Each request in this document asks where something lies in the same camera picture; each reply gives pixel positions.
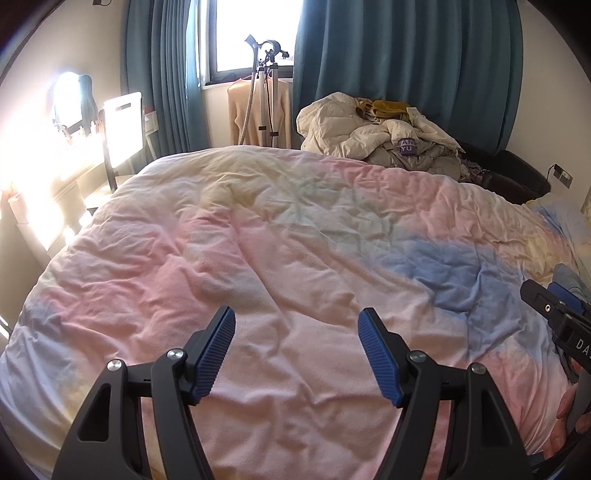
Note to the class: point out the pastel pillow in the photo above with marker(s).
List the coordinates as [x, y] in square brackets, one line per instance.
[563, 226]

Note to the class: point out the cream jacket with purple label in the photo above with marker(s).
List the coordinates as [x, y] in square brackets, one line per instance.
[415, 159]

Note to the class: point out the white dressing table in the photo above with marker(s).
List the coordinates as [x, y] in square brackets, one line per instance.
[60, 184]

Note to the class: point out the small white side table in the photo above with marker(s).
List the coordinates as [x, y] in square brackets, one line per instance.
[150, 122]

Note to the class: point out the white chair with dark frame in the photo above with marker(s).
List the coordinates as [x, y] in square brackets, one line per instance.
[122, 124]

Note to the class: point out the wide teal curtain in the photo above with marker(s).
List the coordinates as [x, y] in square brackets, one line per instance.
[415, 55]

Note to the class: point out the peach sweater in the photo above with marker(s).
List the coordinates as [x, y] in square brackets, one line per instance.
[240, 115]

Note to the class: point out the mustard yellow garment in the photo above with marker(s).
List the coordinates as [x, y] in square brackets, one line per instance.
[390, 108]

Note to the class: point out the window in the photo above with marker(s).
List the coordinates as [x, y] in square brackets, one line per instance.
[231, 37]

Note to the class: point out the wavy vanity mirror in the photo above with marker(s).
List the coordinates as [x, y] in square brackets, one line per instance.
[67, 97]

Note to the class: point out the person's right hand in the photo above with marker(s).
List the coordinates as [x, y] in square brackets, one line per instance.
[556, 441]

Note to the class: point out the grey-blue denim jeans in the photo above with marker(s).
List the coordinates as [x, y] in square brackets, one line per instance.
[570, 277]

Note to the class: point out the black sofa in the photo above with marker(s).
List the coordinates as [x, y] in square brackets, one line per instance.
[517, 175]

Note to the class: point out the white puffer jacket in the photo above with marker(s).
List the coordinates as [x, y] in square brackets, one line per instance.
[332, 124]

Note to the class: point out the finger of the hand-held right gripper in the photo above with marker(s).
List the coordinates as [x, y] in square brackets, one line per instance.
[538, 300]
[568, 295]

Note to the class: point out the narrow teal curtain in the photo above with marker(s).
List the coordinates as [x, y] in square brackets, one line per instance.
[157, 69]

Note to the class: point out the pink garment steamer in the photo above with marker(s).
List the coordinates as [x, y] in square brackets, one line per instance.
[268, 92]

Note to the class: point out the wall socket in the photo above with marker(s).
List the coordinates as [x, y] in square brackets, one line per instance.
[563, 175]

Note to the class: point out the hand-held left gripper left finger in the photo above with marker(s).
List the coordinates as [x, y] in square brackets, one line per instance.
[217, 350]

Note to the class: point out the pastel tie-dye blanket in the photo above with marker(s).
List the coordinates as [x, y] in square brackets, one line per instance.
[277, 240]

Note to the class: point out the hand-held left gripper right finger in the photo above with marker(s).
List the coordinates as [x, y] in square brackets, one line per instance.
[376, 355]

